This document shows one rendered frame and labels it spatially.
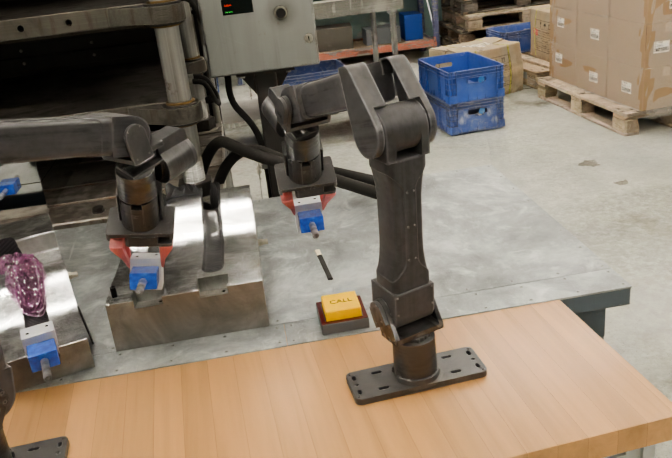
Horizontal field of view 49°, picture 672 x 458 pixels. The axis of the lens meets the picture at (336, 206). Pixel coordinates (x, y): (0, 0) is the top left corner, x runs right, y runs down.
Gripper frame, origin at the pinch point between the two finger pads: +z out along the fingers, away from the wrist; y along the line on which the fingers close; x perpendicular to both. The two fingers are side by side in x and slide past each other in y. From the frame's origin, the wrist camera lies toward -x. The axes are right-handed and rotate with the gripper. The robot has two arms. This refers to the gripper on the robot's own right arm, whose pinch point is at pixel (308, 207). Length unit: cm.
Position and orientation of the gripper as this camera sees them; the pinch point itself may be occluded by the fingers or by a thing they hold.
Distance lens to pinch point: 134.1
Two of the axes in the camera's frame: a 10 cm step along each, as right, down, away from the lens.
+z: 0.2, 6.6, 7.5
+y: -9.8, 1.6, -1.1
